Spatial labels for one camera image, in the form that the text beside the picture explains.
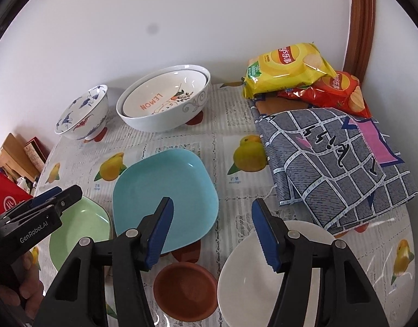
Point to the blue square plate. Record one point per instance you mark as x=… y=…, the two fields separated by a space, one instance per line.
x=161 y=180

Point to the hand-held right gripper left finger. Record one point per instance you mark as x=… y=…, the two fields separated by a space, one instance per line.
x=159 y=235

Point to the lemon print white bowl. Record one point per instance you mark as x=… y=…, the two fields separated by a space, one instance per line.
x=161 y=95

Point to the blue patterned white bowl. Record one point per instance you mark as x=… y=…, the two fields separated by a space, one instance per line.
x=80 y=115

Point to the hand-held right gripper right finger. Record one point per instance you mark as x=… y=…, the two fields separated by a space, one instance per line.
x=267 y=238

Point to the brown wooden door frame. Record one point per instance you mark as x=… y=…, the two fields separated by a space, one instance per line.
x=360 y=24

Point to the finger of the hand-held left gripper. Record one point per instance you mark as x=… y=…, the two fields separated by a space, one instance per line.
x=48 y=193
x=72 y=196

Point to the large white bowl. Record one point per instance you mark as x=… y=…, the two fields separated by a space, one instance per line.
x=191 y=105

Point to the fruit print tablecloth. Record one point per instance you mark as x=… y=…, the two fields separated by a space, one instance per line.
x=212 y=136

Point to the folded blue checked cloth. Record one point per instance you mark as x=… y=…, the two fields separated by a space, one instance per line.
x=324 y=167

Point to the red chip bag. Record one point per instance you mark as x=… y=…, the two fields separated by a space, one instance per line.
x=341 y=92

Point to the yellow chip bag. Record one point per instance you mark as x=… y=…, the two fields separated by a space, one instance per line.
x=284 y=71

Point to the green plate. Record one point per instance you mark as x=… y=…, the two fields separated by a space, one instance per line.
x=82 y=228

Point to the wooden boxes at left edge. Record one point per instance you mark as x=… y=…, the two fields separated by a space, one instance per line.
x=11 y=153

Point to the small brown bowl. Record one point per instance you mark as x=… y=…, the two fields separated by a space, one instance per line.
x=185 y=289

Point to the person's left hand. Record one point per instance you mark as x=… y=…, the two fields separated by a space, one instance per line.
x=31 y=286

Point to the plain white bowl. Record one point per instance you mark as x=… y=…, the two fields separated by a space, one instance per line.
x=243 y=279

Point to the red brown box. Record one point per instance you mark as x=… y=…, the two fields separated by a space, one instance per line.
x=34 y=156

